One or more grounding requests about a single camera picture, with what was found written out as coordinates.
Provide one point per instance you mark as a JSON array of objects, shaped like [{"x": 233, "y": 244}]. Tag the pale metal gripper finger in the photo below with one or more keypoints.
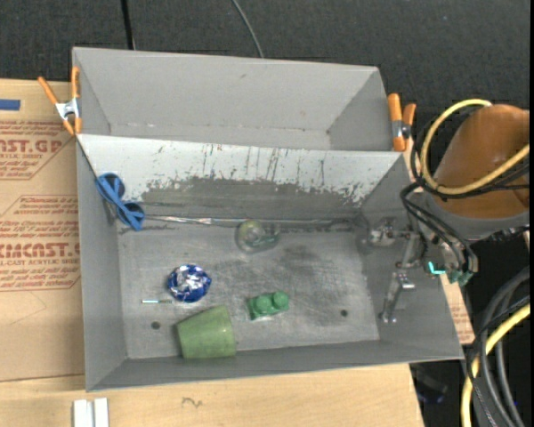
[
  {"x": 387, "y": 235},
  {"x": 398, "y": 294}
]

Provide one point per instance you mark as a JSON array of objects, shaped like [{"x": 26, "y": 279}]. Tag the grey metal bin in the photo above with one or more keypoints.
[{"x": 293, "y": 265}]

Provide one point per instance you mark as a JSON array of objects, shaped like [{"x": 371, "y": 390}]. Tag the green toy brick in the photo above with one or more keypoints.
[{"x": 267, "y": 306}]

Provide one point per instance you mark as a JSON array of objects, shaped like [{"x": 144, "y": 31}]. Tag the clear glass cup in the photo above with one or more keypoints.
[{"x": 251, "y": 236}]

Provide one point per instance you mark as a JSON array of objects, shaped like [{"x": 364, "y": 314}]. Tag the green cup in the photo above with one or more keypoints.
[{"x": 204, "y": 334}]

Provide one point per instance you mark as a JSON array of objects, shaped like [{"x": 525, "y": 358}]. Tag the blue and white ball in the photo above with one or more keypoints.
[{"x": 189, "y": 283}]

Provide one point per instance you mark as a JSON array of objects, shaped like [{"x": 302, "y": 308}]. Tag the thin silver rod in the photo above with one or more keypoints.
[{"x": 156, "y": 301}]

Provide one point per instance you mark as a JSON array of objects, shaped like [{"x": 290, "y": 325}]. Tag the blue sunglasses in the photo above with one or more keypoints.
[{"x": 115, "y": 198}]

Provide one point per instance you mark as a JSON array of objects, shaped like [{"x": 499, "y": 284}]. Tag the brown cardboard board red print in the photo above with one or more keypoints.
[{"x": 35, "y": 318}]

